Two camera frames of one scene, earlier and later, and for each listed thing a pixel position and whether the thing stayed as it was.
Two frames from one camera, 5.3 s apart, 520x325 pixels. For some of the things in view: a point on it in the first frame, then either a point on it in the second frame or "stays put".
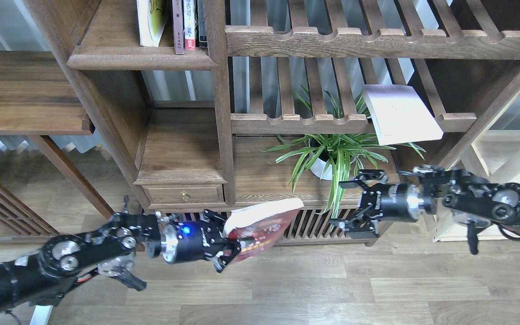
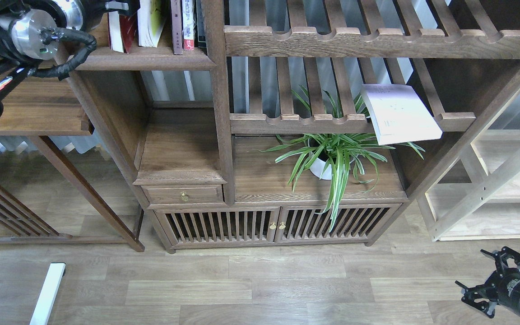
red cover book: (258, 228) → (122, 30)
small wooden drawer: (184, 193) stays put
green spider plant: (336, 155) stays put
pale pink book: (399, 115) stays put
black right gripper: (395, 201) → (506, 286)
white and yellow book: (153, 17) stays put
